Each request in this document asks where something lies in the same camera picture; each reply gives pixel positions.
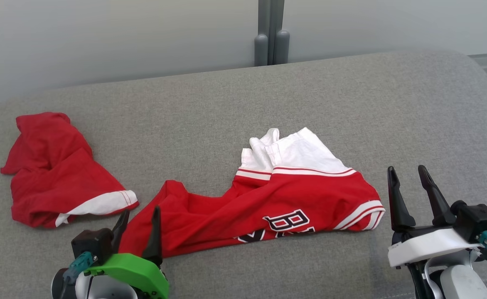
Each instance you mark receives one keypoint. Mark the grey metal double post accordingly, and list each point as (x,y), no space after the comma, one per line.
(271,33)

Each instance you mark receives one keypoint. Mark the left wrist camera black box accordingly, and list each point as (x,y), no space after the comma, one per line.
(92,243)

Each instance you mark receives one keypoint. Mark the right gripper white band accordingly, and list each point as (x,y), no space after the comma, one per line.
(426,247)

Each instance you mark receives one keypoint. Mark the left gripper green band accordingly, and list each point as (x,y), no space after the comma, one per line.
(135,270)

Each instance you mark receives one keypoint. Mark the red basketball jersey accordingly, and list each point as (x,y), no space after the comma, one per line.
(268,207)

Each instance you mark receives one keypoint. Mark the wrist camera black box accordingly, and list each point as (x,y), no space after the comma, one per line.
(478,220)
(92,243)

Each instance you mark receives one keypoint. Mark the red shorts white trim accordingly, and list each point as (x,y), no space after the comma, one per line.
(52,178)

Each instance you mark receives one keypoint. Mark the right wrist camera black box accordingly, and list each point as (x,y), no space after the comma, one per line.
(478,220)

